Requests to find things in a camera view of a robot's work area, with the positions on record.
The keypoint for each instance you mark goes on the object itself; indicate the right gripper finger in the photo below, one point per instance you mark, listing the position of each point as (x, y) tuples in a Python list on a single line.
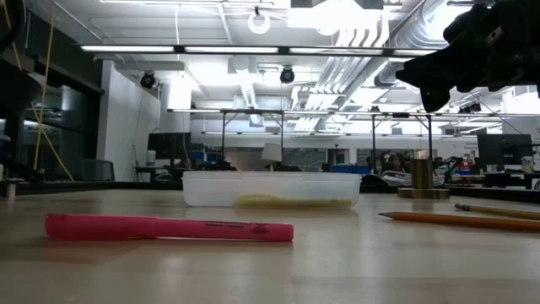
[(434, 72), (436, 97)]

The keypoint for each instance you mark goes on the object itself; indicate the orange wooden pencil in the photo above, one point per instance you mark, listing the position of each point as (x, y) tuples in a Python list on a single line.
[(464, 220)]

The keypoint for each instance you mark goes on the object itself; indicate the yellow wooden pencil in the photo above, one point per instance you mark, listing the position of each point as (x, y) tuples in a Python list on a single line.
[(498, 211)]

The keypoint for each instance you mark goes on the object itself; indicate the slim yellow pen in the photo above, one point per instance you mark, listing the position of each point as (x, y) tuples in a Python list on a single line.
[(295, 202)]

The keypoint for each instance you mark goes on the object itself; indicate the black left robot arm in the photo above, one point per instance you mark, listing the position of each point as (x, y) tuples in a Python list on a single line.
[(10, 21)]

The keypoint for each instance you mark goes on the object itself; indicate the clear box with orange lid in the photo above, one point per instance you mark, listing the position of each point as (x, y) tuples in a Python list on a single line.
[(274, 183)]

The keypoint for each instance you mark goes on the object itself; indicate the black ceiling spotlight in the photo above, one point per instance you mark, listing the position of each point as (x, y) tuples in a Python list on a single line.
[(470, 108), (147, 80), (287, 75)]

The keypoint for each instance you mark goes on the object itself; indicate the person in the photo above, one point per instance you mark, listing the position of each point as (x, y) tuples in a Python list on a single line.
[(394, 162)]

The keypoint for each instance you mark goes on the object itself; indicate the metal cylinder weight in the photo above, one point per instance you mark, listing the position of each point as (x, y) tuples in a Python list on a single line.
[(422, 177)]

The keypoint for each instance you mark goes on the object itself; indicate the dark computer monitor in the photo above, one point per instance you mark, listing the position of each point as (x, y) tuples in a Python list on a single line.
[(504, 148), (169, 145)]

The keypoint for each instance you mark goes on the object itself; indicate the blue storage bin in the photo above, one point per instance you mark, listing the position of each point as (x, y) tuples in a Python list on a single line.
[(350, 168)]

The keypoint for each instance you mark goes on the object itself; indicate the white lampshade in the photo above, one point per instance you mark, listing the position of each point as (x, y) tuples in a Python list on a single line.
[(272, 153)]

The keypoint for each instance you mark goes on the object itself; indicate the long linear ceiling light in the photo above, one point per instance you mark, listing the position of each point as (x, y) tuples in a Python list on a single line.
[(232, 49)]

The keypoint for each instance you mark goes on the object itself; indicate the white container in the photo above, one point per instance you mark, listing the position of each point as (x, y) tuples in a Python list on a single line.
[(151, 158)]

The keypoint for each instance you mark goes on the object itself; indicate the pink highlighter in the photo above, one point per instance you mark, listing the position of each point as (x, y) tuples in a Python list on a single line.
[(169, 228)]

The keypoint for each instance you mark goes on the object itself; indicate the grey office chair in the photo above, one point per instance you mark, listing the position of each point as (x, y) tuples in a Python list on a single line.
[(98, 171)]

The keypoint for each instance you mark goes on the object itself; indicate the small white cylinder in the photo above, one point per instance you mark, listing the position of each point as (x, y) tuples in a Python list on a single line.
[(11, 190)]

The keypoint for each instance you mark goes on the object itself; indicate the silver ventilation duct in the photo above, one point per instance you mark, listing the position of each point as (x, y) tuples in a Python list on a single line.
[(422, 29)]

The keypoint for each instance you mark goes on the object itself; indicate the black background rig frame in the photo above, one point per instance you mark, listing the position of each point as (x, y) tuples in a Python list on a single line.
[(253, 111)]

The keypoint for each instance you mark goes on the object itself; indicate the black aluminium table frame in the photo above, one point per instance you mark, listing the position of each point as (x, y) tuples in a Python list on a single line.
[(84, 186)]

